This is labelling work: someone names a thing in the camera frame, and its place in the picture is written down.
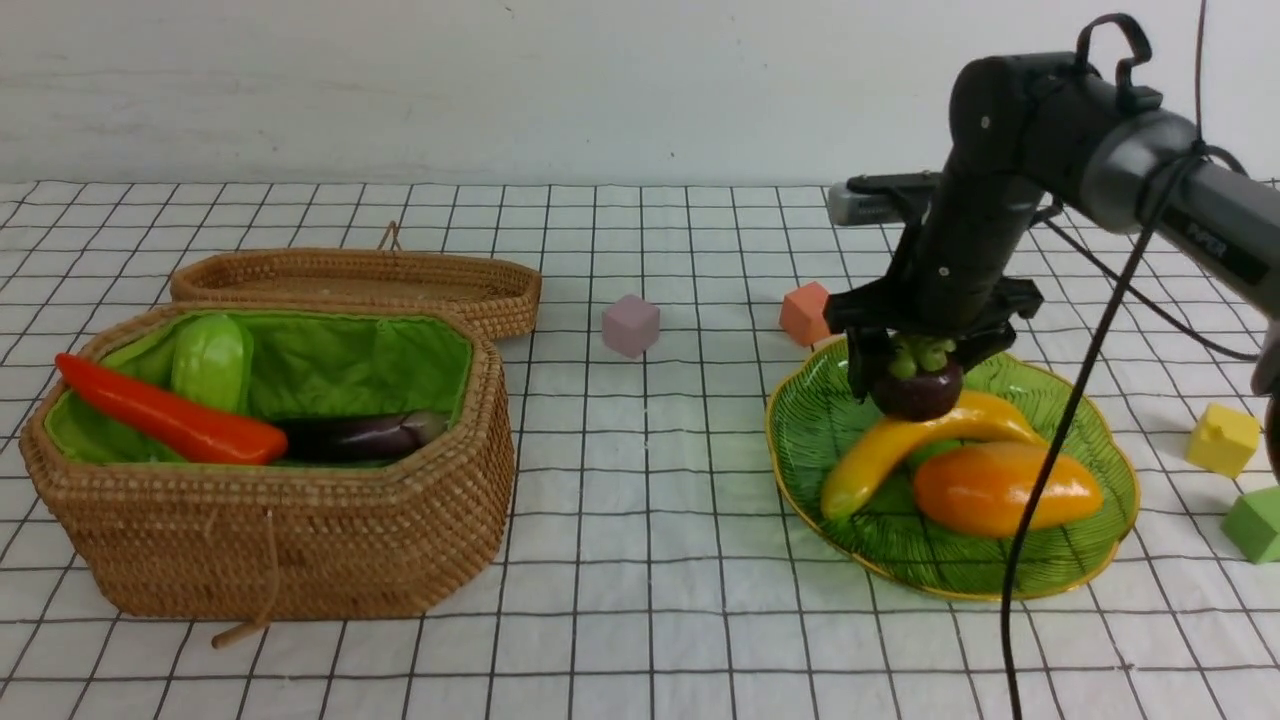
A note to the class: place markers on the orange yellow mango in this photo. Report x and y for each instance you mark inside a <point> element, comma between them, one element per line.
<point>982,490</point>

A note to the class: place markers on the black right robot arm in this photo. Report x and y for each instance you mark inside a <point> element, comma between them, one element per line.
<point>1026,127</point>

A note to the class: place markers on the woven rattan basket lid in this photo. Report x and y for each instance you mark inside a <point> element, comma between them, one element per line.
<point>498,298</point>

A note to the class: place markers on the green foam cube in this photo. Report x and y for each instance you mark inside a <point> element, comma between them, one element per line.
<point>1252,525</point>

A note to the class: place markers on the orange carrot with leaves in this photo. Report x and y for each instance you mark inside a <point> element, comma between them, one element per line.
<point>196,432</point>

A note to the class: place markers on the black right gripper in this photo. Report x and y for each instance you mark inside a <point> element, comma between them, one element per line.
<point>947,280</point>

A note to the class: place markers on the yellow banana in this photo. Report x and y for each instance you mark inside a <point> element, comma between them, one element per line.
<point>871,459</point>

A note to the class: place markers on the pink foam cube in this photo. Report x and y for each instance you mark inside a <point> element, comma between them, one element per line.
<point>631,325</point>

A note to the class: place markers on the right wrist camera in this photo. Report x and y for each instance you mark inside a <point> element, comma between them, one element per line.
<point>933,200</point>

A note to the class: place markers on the green bitter gourd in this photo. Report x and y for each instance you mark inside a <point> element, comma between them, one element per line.
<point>212,363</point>

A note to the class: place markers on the purple eggplant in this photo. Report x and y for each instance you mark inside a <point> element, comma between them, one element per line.
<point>368,438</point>

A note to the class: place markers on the green leaf glass plate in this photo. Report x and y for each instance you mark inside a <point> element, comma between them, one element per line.
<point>811,421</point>

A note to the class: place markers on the woven rattan basket green lining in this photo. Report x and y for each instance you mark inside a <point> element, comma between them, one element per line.
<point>166,539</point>

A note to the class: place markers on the orange foam cube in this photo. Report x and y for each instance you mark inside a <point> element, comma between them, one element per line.
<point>802,315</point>

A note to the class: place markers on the dark purple mangosteen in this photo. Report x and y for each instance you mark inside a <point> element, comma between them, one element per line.
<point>922,381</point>

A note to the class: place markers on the yellow foam cube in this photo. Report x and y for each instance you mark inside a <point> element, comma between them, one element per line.
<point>1224,441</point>

